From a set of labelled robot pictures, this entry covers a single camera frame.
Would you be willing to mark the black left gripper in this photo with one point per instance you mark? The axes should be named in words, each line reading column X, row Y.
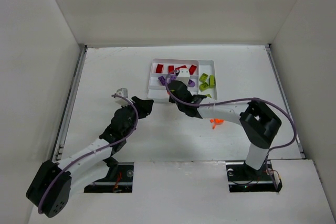
column 137, row 106

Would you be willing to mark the small purple lego brick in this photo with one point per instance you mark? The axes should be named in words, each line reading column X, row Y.
column 162, row 80

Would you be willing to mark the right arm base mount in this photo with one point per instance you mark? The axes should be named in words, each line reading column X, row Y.
column 242, row 179

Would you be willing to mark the red long lego brick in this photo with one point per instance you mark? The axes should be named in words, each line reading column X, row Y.
column 183, row 67

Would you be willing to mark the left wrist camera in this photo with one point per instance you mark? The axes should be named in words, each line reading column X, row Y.
column 121, row 97

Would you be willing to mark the red square lego brick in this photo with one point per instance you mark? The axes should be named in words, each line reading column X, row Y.
column 192, row 69

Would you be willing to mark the orange curved lego piece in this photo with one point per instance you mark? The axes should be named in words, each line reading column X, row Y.
column 216, row 122

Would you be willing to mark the long green lego brick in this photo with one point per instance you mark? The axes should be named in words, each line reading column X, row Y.
column 212, row 82

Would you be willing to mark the red curved lego brick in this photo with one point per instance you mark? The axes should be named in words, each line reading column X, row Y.
column 171, row 69

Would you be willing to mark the green square lego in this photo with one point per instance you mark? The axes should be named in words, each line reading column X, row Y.
column 204, row 86

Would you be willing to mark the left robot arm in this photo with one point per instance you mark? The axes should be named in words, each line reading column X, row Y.
column 50, row 189

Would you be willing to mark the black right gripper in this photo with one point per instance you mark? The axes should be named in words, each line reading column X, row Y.
column 176, row 87

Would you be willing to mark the large purple rounded lego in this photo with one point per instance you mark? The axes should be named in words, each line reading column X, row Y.
column 191, row 83

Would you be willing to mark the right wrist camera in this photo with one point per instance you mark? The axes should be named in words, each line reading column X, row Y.
column 183, row 75

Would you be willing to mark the green sloped lego brick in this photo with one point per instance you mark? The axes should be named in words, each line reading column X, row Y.
column 203, row 78

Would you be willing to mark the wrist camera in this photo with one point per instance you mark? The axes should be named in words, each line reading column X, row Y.
column 121, row 97
column 183, row 75

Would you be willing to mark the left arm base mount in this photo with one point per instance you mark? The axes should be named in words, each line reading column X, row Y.
column 117, row 180

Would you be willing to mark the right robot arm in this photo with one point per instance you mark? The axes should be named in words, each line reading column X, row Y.
column 258, row 121

